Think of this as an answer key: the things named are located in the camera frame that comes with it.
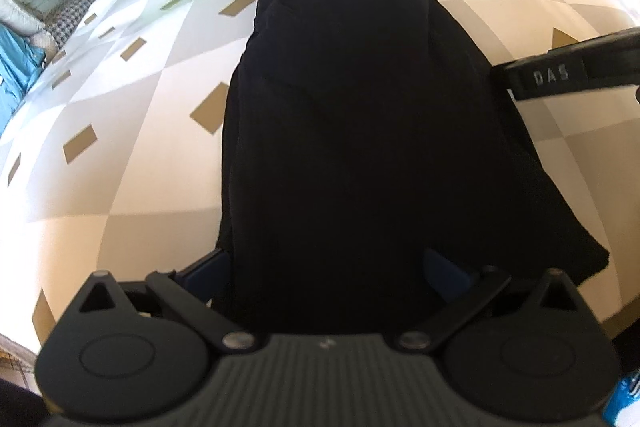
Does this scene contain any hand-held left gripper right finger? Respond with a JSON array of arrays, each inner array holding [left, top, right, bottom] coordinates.
[[392, 248, 583, 354]]

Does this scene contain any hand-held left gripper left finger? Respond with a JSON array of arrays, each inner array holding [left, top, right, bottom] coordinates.
[[79, 249, 261, 354]]

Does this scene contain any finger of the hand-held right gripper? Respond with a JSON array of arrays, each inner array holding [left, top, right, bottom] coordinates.
[[490, 27, 640, 104]]

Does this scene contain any black t-shirt red print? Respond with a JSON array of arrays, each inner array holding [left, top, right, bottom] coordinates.
[[212, 0, 611, 338]]

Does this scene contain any blue white object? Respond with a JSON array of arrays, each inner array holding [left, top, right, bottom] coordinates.
[[602, 369, 640, 427]]

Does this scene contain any blue printed garment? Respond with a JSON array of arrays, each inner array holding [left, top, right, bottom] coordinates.
[[0, 24, 47, 132]]

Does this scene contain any houndstooth sofa cover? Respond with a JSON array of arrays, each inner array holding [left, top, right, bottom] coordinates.
[[42, 0, 126, 50]]

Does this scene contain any pale pillow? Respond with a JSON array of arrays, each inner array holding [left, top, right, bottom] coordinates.
[[0, 0, 46, 38]]

